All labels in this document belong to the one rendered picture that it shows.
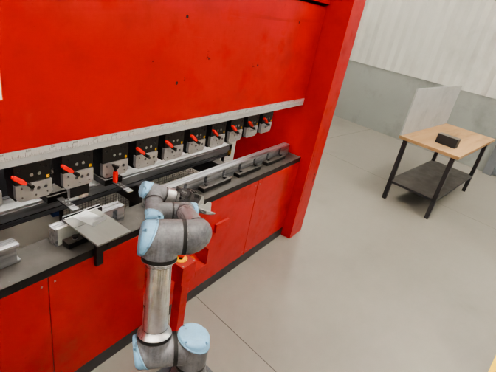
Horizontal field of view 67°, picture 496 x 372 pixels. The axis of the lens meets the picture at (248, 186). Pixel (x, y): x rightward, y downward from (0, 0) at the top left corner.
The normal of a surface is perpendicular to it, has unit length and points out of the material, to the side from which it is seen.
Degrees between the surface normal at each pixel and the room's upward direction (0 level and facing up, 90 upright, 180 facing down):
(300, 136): 90
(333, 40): 90
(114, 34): 90
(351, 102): 90
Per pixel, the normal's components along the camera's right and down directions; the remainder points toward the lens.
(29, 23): 0.80, 0.39
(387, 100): -0.69, 0.20
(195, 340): 0.29, -0.87
